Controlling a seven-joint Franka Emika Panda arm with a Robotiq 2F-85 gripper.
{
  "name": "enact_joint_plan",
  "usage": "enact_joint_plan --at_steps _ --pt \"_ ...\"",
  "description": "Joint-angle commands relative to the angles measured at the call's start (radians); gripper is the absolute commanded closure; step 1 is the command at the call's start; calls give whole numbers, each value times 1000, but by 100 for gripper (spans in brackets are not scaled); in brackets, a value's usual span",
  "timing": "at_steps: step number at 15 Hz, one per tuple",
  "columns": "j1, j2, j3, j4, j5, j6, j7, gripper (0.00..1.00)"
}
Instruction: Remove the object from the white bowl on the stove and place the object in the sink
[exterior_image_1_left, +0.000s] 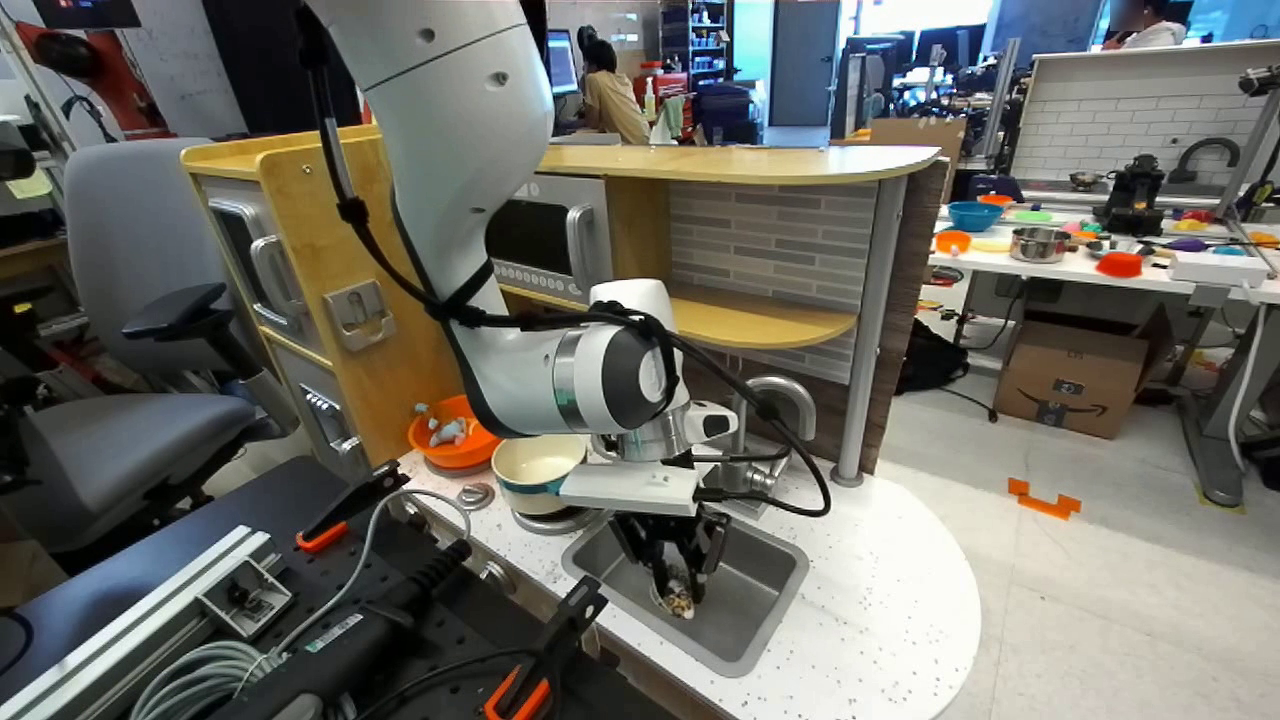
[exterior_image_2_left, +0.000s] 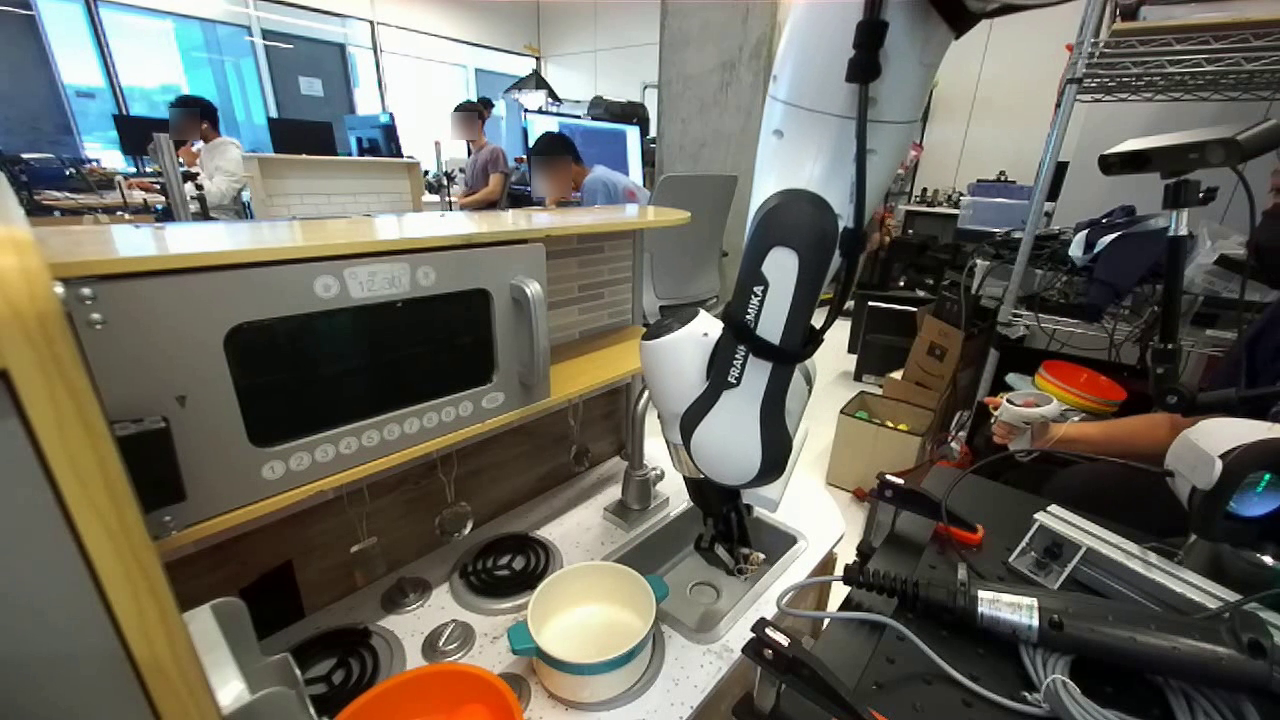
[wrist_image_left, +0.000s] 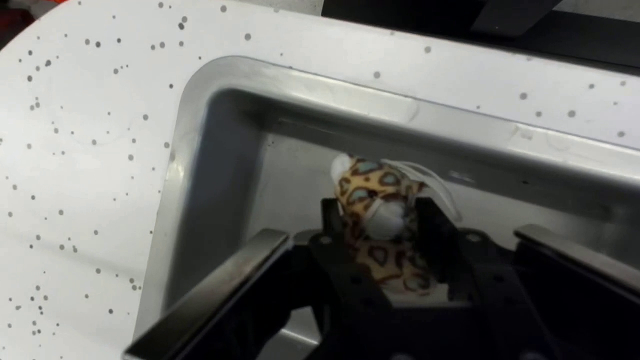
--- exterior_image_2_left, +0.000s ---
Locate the silver stove knob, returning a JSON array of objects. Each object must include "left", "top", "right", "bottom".
[
  {"left": 375, "top": 571, "right": 435, "bottom": 622},
  {"left": 419, "top": 615, "right": 481, "bottom": 670}
]

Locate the white bowl with teal handles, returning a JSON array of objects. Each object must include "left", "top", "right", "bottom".
[{"left": 505, "top": 557, "right": 678, "bottom": 713}]

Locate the wooden toy kitchen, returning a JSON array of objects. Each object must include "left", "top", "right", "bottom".
[{"left": 0, "top": 173, "right": 855, "bottom": 720}]

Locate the person hand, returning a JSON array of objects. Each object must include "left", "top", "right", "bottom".
[{"left": 989, "top": 381, "right": 1064, "bottom": 457}]

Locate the white counter partition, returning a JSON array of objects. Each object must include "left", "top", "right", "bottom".
[{"left": 243, "top": 151, "right": 427, "bottom": 220}]

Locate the person in white shirt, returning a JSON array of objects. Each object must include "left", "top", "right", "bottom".
[{"left": 164, "top": 94, "right": 256, "bottom": 224}]

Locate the aluminium rail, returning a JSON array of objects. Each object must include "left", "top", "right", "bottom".
[{"left": 1033, "top": 500, "right": 1280, "bottom": 631}]

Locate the white housing with blue light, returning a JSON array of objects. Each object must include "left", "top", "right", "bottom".
[{"left": 1162, "top": 412, "right": 1280, "bottom": 548}]

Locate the computer monitor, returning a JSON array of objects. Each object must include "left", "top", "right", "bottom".
[
  {"left": 340, "top": 114, "right": 405, "bottom": 159},
  {"left": 266, "top": 118, "right": 344, "bottom": 159},
  {"left": 113, "top": 114, "right": 183, "bottom": 173}
]

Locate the blue lit monitor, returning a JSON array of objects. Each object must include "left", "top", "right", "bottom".
[{"left": 523, "top": 114, "right": 649, "bottom": 186}]

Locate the open cardboard box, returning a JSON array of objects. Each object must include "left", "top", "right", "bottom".
[{"left": 824, "top": 389, "right": 936, "bottom": 497}]

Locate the grey square bracket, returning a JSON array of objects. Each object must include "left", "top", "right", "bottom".
[{"left": 1010, "top": 512, "right": 1093, "bottom": 593}]

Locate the yellow wooden top board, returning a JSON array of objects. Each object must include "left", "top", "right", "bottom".
[{"left": 29, "top": 199, "right": 695, "bottom": 284}]

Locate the grey tile backsplash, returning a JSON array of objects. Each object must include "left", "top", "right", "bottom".
[{"left": 541, "top": 231, "right": 642, "bottom": 351}]

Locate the silver metal pole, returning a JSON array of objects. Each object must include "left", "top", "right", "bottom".
[{"left": 973, "top": 0, "right": 1126, "bottom": 405}]

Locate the person forearm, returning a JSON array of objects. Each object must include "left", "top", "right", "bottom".
[{"left": 1043, "top": 405, "right": 1197, "bottom": 467}]

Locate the dark hanging lamp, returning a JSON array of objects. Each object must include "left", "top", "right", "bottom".
[{"left": 505, "top": 55, "right": 564, "bottom": 114}]

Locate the black stereo camera on tripod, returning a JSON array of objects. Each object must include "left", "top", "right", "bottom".
[{"left": 1095, "top": 118, "right": 1280, "bottom": 405}]

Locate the orange plastic bowl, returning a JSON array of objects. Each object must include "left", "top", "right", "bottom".
[{"left": 331, "top": 660, "right": 529, "bottom": 720}]

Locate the silver toy microwave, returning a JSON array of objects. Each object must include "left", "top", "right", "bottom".
[{"left": 55, "top": 240, "right": 558, "bottom": 539}]

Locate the silver toy faucet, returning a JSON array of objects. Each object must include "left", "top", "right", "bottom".
[{"left": 603, "top": 376, "right": 672, "bottom": 534}]

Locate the black storage box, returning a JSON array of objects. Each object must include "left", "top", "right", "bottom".
[{"left": 854, "top": 284, "right": 936, "bottom": 383}]

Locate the person in blue shirt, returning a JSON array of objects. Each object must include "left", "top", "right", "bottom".
[{"left": 523, "top": 130, "right": 654, "bottom": 212}]

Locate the silver sink basin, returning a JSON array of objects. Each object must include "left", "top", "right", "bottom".
[{"left": 614, "top": 500, "right": 805, "bottom": 650}]

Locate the printed cardboard box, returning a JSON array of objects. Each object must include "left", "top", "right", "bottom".
[{"left": 902, "top": 314, "right": 983, "bottom": 405}]

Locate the standing person in grey top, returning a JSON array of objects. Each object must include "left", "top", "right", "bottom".
[{"left": 450, "top": 94, "right": 517, "bottom": 212}]

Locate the black cylindrical tool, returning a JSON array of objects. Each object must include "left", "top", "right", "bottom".
[{"left": 846, "top": 557, "right": 1280, "bottom": 695}]

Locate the orange yellow disc stack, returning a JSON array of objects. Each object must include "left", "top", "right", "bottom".
[{"left": 1033, "top": 355, "right": 1131, "bottom": 421}]

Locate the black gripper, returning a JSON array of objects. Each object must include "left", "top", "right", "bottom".
[{"left": 684, "top": 476, "right": 768, "bottom": 579}]

